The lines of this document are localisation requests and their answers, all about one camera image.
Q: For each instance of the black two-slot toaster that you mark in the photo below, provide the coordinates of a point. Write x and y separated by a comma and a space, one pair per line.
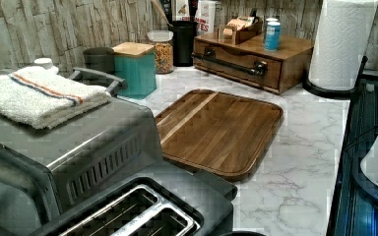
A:
160, 200

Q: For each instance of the black utensil holder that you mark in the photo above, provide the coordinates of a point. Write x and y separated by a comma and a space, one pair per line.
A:
183, 42

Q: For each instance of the black drawer handle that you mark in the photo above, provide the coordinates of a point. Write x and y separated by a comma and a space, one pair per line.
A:
258, 70

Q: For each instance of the stainless steel toaster oven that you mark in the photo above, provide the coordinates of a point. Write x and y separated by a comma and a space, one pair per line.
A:
45, 172

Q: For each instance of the teal canister with wooden lid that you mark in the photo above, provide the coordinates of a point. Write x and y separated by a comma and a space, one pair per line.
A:
135, 63

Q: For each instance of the wooden cutting board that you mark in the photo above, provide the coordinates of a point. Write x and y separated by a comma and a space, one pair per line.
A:
218, 132

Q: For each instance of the glass cereal jar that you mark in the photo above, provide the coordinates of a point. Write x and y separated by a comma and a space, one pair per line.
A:
162, 41

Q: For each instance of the oat bites cereal box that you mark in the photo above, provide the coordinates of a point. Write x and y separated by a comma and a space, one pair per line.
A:
205, 16

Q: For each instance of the white striped folded towel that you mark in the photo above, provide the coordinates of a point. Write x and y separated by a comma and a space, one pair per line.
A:
42, 99

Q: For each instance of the black paper towel holder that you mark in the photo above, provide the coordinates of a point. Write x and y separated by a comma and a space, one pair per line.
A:
335, 93

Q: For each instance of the wooden spoon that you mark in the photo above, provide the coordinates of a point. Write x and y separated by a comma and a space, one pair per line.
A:
158, 7

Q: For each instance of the white paper towel roll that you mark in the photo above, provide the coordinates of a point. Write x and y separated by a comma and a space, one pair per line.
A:
340, 43

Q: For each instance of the dark grey cup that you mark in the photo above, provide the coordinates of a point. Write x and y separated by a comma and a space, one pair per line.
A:
100, 59

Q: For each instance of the wooden drawer box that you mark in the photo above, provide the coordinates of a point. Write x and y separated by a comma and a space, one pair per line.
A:
287, 66

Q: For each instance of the blue spice can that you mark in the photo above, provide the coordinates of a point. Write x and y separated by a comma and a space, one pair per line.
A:
272, 35

